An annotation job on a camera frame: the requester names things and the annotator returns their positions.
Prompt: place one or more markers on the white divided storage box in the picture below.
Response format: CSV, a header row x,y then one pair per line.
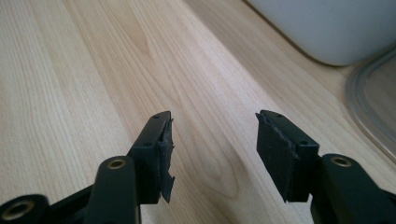
x,y
336,28

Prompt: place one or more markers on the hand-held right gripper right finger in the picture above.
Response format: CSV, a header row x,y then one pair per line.
x,y
285,155

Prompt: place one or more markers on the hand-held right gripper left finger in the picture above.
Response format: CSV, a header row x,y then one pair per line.
x,y
149,155

